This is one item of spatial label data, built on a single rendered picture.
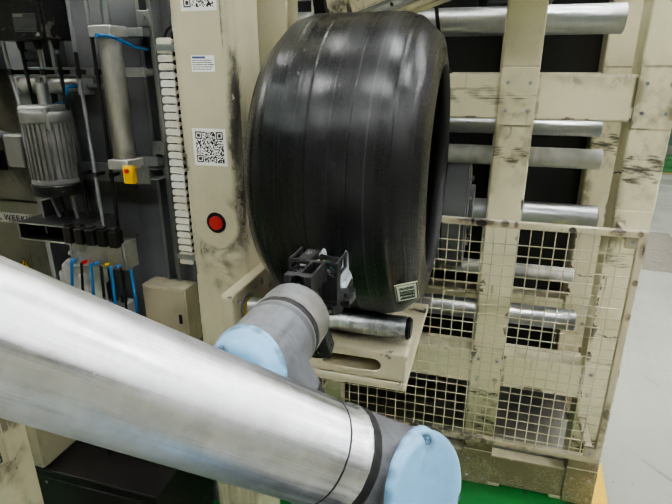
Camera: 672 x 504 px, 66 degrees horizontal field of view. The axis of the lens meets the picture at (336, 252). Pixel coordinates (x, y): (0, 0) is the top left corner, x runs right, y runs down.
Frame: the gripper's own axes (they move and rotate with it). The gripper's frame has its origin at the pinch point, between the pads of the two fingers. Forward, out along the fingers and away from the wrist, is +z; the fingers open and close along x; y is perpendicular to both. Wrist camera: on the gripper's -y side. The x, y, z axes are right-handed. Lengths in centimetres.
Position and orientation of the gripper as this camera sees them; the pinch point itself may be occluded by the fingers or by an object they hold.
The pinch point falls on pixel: (340, 274)
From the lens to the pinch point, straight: 84.2
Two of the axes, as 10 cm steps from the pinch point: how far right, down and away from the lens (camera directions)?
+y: 0.1, -9.4, -3.3
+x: -9.6, -1.0, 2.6
